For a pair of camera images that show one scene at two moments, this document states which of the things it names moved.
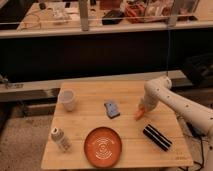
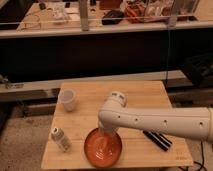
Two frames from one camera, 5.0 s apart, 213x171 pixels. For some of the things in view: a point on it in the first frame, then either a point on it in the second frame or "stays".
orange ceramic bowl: (103, 147) stays
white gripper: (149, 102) to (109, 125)
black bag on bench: (112, 17) stays
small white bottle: (57, 135) stays
